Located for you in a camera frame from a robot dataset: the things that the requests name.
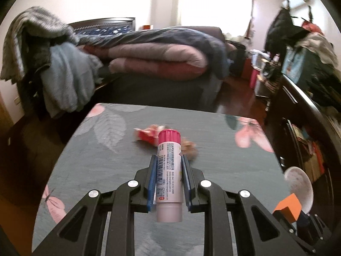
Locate dark padded jacket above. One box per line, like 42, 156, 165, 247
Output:
25, 45, 51, 71

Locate red storage box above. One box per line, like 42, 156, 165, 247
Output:
240, 56, 260, 88

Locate dark folded clothes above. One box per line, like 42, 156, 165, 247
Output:
309, 69, 341, 107

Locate dark brown curtain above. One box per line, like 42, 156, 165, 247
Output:
246, 0, 255, 38

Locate small orange crumpled wrapper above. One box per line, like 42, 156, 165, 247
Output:
182, 137, 199, 162

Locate wooden coat rack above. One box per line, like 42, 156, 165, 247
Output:
282, 0, 315, 25

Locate grey floral tablecloth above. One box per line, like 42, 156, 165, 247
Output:
32, 103, 292, 256

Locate small orange box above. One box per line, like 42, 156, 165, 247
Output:
274, 193, 303, 223

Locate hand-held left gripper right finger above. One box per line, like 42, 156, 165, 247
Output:
181, 155, 307, 256

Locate folded pink quilt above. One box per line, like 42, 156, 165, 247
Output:
82, 44, 209, 81

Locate bed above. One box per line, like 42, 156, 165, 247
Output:
71, 17, 230, 110

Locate light blue fleece garment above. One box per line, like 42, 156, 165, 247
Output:
40, 43, 104, 119

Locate teal storage box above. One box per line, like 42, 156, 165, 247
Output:
281, 47, 315, 82

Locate pink hat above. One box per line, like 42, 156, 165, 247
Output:
302, 21, 324, 34

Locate books in dresser shelf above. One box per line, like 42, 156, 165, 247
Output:
293, 125, 326, 182

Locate clear plastic container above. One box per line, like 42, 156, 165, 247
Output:
250, 49, 269, 68

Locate black suitcase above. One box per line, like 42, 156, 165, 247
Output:
229, 40, 247, 76

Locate brown blanket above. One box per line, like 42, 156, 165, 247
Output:
162, 26, 223, 39

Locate sheer white curtain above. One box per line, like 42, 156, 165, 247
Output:
152, 0, 253, 36

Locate pile of white clothes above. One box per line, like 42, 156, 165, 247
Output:
298, 32, 339, 67

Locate pink-capped white tube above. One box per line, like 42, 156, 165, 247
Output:
155, 129, 184, 223

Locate folded pink and grey duvet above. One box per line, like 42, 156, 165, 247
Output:
77, 28, 227, 80

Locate black hanging jacket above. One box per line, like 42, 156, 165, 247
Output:
266, 7, 311, 59

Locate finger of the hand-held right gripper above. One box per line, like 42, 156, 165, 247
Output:
297, 211, 324, 243
272, 209, 297, 242

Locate red white crumpled wrapper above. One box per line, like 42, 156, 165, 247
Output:
134, 125, 166, 146

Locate navy star-print pillow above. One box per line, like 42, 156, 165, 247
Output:
75, 25, 134, 37

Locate white round plate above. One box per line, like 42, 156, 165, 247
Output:
284, 166, 313, 215

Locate dark wooden headboard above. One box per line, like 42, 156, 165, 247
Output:
71, 17, 136, 32

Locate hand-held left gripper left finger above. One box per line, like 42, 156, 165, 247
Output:
32, 154, 157, 256

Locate dark wooden dresser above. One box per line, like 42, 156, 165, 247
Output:
265, 75, 341, 219

